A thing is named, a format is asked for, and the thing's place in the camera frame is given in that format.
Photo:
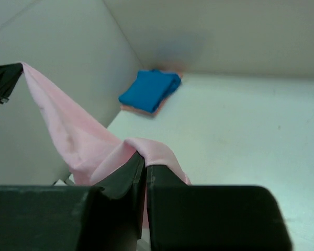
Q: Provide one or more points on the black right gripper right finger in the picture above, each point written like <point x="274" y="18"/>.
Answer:
<point x="161" y="175"/>

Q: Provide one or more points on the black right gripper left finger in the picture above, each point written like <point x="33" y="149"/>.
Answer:
<point x="122" y="196"/>

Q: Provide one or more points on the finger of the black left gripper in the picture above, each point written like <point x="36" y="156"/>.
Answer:
<point x="9" y="76"/>

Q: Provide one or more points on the pink t shirt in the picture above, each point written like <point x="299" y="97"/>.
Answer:
<point x="90" y="150"/>

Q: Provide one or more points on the folded salmon t shirt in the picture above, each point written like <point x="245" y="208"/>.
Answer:
<point x="157" y="108"/>

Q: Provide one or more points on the folded blue t shirt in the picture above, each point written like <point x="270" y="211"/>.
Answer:
<point x="149" y="90"/>

